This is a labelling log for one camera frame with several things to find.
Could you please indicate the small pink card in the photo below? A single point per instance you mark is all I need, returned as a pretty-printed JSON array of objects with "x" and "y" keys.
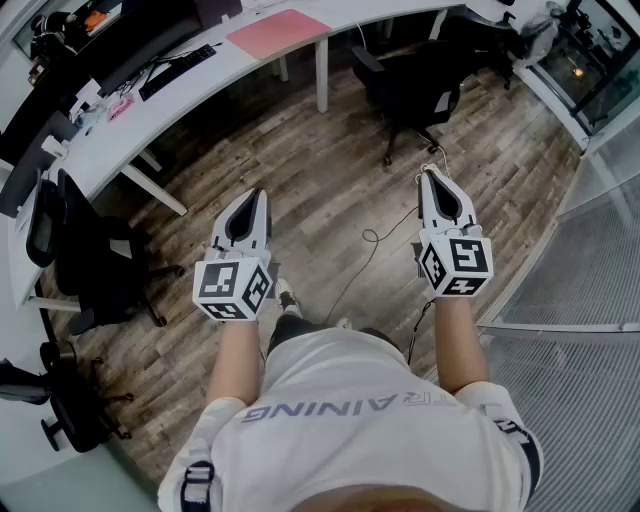
[{"x": 121, "y": 106}]

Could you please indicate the person's white shoe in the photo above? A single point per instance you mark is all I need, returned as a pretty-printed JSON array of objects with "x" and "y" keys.
[{"x": 285, "y": 295}]

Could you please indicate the pink mat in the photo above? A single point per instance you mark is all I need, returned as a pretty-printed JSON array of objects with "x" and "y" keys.
[{"x": 280, "y": 32}]

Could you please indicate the person's left forearm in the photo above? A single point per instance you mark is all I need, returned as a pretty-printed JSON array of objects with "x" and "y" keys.
[{"x": 235, "y": 360}]

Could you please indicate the black curved monitor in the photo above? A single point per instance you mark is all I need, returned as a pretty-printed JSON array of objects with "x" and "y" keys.
[{"x": 135, "y": 45}]

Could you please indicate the black keyboard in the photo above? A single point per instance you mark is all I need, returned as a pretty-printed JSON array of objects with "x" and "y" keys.
[{"x": 175, "y": 72}]

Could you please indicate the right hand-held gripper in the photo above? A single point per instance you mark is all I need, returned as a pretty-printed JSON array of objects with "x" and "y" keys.
[{"x": 462, "y": 262}]

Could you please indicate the dark desk divider panel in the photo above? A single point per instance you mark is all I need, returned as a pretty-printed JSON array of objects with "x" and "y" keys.
[{"x": 220, "y": 12}]

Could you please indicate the white desk leg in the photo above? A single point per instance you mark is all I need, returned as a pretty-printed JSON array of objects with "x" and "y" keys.
[{"x": 322, "y": 75}]

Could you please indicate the person's black trousers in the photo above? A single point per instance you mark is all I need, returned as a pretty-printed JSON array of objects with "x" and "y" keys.
[{"x": 292, "y": 330}]

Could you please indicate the person's white t-shirt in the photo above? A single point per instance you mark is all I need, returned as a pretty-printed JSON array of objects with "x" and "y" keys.
[{"x": 350, "y": 430}]

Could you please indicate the black office chair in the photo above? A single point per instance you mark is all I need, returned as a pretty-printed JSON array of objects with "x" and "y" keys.
[
  {"x": 100, "y": 265},
  {"x": 405, "y": 85},
  {"x": 75, "y": 415},
  {"x": 480, "y": 40}
]

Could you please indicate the white cup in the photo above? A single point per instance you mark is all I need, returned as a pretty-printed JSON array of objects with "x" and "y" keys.
[{"x": 54, "y": 146}]

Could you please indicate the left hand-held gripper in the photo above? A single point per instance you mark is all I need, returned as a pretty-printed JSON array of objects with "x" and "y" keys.
[{"x": 227, "y": 285}]

